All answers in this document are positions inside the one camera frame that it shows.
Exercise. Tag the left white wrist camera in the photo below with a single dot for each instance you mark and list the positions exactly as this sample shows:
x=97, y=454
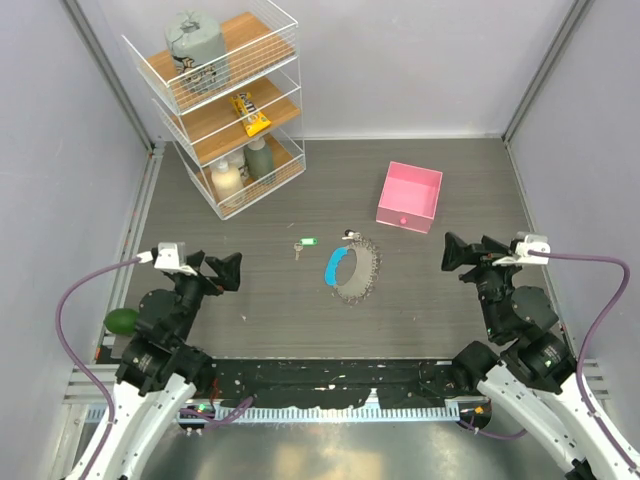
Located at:
x=168, y=257

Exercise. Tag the white wire shelf rack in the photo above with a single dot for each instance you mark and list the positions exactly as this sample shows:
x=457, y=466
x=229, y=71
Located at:
x=263, y=51

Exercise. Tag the grey wrapped paper roll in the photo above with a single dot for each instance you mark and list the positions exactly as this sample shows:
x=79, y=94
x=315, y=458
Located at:
x=198, y=50

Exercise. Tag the black-headed key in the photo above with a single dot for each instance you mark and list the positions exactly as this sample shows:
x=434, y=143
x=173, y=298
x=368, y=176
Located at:
x=351, y=235

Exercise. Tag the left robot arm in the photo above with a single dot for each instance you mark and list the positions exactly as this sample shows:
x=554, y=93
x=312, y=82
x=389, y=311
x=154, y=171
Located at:
x=133, y=424

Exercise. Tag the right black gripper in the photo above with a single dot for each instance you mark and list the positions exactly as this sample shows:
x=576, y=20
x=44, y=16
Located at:
x=457, y=251

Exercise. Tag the key with green tag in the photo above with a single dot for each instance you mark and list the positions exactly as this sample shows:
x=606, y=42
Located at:
x=302, y=243

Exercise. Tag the pink open drawer box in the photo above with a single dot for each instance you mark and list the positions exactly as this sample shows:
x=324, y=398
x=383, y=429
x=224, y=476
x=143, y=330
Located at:
x=409, y=197

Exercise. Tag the cream pump bottle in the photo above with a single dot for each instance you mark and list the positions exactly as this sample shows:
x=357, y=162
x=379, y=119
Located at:
x=228, y=183

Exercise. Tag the green pump bottle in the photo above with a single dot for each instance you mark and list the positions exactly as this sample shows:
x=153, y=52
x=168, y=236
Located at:
x=259, y=160

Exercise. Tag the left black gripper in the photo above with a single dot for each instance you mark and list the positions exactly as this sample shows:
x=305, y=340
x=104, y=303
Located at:
x=227, y=271

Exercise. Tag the yellow candy bag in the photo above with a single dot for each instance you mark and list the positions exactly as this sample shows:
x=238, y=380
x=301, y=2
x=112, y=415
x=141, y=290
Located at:
x=253, y=119

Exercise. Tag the patterned jar on shelf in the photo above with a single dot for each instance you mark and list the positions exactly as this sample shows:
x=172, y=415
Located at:
x=237, y=159

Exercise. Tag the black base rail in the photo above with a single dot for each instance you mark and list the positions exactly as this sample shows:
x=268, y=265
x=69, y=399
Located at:
x=338, y=384

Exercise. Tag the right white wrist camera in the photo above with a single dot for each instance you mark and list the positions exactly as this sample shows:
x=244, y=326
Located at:
x=526, y=249

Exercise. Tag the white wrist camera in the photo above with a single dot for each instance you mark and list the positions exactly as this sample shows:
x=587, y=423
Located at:
x=526, y=249
x=168, y=257

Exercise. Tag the green avocado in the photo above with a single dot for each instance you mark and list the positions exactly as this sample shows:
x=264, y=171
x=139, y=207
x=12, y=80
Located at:
x=121, y=321

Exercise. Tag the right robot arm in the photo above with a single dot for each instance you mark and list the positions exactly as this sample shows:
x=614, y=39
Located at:
x=571, y=425

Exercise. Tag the white slotted cable duct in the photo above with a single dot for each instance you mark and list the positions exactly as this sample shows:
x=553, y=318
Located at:
x=370, y=412

